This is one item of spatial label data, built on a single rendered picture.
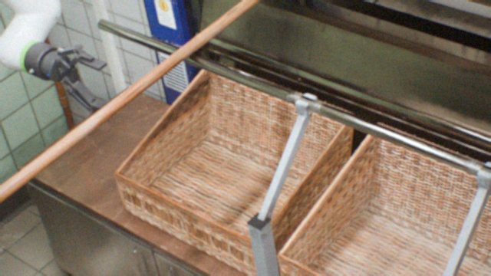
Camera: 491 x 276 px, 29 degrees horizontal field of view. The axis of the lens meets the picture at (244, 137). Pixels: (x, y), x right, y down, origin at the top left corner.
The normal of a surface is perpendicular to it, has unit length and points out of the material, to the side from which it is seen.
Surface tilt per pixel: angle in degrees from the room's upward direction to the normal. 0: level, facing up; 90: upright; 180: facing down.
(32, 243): 0
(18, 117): 90
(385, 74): 70
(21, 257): 0
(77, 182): 0
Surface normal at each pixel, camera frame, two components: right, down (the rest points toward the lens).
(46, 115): 0.76, 0.32
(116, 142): -0.13, -0.77
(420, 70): -0.64, 0.25
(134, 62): -0.64, 0.55
